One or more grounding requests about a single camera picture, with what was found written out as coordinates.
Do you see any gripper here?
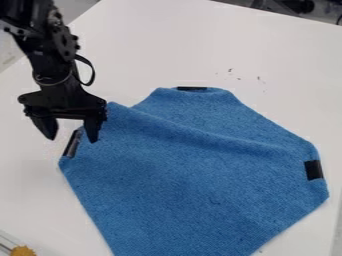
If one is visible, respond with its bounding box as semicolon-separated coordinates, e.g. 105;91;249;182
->
17;75;110;145

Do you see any blue cloth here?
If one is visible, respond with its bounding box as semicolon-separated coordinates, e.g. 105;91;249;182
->
57;86;332;256

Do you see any yellow toy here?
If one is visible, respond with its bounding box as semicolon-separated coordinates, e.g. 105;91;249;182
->
9;245;38;256

